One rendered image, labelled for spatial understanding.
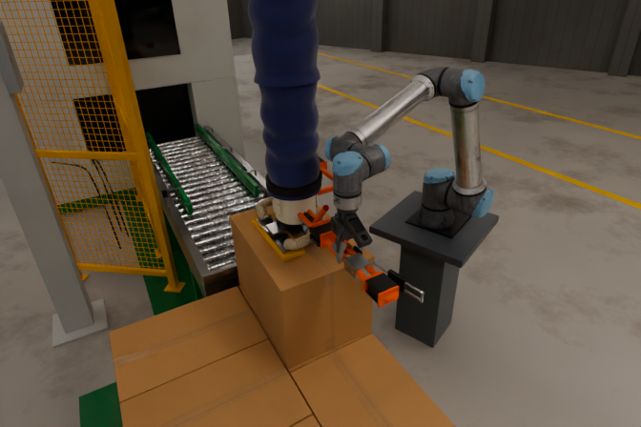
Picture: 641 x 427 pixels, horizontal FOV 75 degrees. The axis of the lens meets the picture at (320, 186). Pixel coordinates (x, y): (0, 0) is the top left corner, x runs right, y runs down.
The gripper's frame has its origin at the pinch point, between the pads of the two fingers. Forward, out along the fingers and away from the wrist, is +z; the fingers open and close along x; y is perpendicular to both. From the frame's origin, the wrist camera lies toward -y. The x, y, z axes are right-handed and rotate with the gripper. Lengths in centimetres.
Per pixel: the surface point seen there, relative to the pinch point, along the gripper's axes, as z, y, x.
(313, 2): -78, 32, -6
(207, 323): 52, 50, 44
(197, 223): 55, 142, 26
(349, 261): -2.3, -3.9, 2.9
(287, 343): 38.1, 10.1, 22.1
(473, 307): 108, 36, -115
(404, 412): 52, -27, -6
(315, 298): 21.7, 10.1, 9.4
